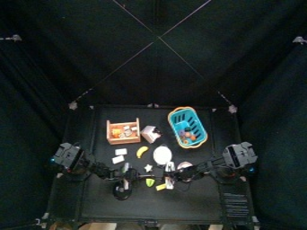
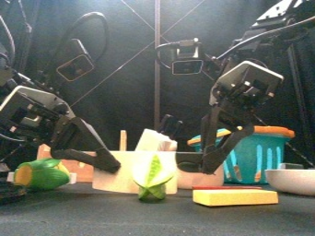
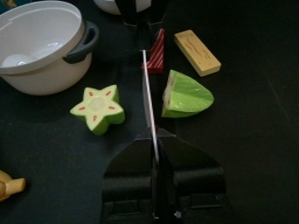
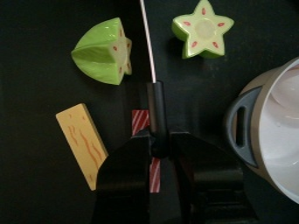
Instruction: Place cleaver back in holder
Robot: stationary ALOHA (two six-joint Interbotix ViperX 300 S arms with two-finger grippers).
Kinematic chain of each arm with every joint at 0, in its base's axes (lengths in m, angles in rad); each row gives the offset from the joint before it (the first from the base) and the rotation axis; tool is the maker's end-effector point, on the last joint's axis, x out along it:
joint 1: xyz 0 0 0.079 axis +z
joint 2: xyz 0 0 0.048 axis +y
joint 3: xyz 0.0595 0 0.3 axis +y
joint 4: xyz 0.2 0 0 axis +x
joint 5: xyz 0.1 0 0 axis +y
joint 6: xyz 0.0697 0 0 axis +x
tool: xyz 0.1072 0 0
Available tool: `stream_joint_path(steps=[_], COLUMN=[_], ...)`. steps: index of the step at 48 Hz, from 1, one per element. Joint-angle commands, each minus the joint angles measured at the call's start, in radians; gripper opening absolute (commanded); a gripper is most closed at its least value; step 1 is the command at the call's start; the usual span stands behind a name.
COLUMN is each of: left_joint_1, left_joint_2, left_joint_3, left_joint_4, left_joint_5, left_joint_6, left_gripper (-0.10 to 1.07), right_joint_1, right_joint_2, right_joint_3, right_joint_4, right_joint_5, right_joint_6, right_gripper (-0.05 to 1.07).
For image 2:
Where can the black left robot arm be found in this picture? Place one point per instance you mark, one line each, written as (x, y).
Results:
(75, 66)

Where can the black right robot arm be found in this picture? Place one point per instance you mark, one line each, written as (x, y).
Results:
(270, 27)

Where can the wooden toy crate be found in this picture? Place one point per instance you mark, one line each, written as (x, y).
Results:
(81, 172)

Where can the teal basket orange rim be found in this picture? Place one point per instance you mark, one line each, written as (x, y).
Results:
(262, 156)

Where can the green yellow toy corn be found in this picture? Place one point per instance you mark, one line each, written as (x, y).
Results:
(45, 178)

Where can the thin red flat piece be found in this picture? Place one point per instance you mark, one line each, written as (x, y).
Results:
(226, 187)

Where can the yellow rectangular block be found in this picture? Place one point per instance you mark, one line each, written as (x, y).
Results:
(234, 197)

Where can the black tripod leg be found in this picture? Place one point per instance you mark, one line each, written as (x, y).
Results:
(297, 92)

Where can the small grey block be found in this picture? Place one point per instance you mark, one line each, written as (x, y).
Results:
(292, 166)

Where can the white bowl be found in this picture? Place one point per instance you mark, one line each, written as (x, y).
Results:
(293, 181)

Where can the black round object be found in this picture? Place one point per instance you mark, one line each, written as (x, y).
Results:
(10, 192)

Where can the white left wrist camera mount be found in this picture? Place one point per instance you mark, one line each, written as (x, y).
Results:
(39, 93)

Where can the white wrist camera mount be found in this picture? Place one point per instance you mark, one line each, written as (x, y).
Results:
(254, 75)
(39, 93)

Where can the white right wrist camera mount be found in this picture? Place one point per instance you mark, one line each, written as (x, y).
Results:
(254, 75)

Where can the vertical metal frame pole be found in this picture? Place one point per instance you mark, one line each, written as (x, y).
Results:
(157, 92)

